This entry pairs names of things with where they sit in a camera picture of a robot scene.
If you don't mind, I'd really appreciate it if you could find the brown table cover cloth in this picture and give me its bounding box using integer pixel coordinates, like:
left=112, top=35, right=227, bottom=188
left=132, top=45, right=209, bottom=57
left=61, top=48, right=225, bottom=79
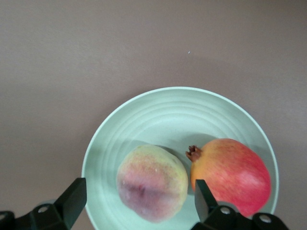
left=0, top=0, right=307, bottom=230

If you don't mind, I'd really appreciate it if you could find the red apple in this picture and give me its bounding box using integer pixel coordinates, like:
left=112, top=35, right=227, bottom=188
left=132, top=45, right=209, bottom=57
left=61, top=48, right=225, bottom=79
left=185, top=138, right=272, bottom=218

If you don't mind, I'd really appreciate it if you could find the yellow-pink peach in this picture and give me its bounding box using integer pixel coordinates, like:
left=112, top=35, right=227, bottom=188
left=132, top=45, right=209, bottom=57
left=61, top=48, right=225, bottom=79
left=116, top=144, right=189, bottom=224

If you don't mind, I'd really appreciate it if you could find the light green round plate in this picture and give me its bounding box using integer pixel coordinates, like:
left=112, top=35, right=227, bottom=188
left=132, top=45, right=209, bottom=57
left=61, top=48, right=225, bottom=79
left=81, top=86, right=280, bottom=230

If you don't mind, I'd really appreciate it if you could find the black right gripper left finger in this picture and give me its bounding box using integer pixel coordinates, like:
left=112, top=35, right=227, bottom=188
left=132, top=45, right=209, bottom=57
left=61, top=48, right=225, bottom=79
left=0, top=177, right=87, bottom=230

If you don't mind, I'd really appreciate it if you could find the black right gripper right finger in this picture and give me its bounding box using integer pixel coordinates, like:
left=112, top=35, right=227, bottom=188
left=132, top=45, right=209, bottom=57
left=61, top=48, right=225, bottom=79
left=191, top=179, right=291, bottom=230

